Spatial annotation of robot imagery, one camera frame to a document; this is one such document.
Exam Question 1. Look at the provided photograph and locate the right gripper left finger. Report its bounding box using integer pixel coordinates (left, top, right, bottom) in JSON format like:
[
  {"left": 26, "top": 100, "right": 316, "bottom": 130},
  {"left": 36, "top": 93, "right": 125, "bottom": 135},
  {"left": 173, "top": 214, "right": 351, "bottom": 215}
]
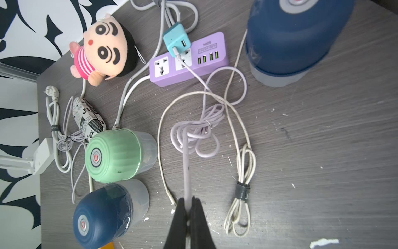
[{"left": 164, "top": 198, "right": 188, "bottom": 249}]

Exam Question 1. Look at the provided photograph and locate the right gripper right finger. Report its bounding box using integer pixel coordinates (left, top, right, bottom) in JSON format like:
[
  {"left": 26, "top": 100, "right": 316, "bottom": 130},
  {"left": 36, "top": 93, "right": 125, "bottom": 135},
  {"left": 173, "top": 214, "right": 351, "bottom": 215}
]
[{"left": 189, "top": 197, "right": 216, "bottom": 249}]

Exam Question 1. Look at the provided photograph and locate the lavender USB cable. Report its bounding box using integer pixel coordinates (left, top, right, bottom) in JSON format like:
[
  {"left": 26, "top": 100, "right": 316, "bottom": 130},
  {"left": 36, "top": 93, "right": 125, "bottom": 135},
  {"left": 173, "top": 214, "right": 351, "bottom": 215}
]
[{"left": 170, "top": 46, "right": 248, "bottom": 212}]

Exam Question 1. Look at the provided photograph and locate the teal USB charger adapter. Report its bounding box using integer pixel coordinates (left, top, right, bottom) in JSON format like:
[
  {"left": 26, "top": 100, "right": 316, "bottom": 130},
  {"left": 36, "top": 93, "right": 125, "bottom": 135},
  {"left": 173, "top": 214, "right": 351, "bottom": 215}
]
[{"left": 163, "top": 22, "right": 191, "bottom": 58}]

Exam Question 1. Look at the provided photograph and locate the orange power strip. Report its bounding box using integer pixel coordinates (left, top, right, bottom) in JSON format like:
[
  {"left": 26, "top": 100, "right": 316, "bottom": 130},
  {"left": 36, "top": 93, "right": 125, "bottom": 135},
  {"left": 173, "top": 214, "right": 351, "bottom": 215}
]
[{"left": 99, "top": 241, "right": 115, "bottom": 249}]

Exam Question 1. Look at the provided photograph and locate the white desk lamp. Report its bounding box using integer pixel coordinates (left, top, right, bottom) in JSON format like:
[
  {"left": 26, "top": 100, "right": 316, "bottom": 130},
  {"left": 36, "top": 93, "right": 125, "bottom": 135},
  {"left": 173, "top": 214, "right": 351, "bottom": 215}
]
[{"left": 1, "top": 138, "right": 55, "bottom": 175}]

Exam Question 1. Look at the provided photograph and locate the purple power strip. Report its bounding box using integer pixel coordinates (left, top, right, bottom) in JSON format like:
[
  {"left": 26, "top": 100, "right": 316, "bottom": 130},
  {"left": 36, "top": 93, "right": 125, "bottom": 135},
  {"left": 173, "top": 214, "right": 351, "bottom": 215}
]
[{"left": 149, "top": 32, "right": 229, "bottom": 87}]

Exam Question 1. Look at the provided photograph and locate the plush doll pink shirt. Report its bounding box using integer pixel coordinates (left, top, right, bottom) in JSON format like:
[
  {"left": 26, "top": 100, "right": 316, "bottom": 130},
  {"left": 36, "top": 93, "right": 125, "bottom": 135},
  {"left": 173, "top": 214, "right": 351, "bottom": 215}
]
[{"left": 69, "top": 14, "right": 140, "bottom": 86}]

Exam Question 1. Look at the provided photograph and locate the beige bundled USB cable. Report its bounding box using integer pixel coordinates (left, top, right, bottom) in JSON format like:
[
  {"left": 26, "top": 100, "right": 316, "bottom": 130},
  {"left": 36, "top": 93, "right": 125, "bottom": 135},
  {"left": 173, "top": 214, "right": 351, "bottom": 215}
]
[{"left": 157, "top": 29, "right": 257, "bottom": 238}]

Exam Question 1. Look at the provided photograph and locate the white bundled power cord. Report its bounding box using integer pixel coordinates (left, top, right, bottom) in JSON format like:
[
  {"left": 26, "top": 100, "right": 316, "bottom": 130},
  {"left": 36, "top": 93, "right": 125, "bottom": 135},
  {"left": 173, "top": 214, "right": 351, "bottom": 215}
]
[{"left": 44, "top": 85, "right": 74, "bottom": 174}]

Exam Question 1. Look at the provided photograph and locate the purple strip white cord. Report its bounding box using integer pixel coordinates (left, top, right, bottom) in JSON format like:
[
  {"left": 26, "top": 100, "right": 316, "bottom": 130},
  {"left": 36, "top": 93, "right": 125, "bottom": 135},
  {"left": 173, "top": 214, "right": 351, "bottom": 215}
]
[{"left": 111, "top": 0, "right": 200, "bottom": 131}]

